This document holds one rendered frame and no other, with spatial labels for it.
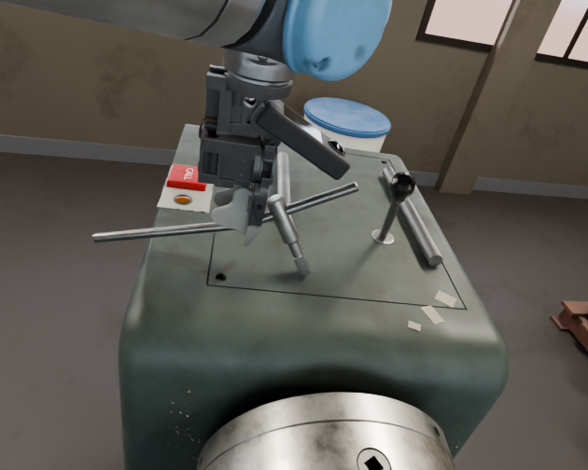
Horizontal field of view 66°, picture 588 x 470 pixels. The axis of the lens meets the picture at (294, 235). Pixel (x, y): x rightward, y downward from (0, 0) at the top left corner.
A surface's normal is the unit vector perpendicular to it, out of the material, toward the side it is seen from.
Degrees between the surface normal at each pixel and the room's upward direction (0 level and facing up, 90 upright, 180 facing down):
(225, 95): 90
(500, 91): 90
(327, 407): 13
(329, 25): 90
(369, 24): 90
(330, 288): 0
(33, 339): 0
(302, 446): 22
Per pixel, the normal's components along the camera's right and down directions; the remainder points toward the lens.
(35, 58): 0.18, 0.59
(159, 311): 0.19, -0.69
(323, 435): -0.07, -0.80
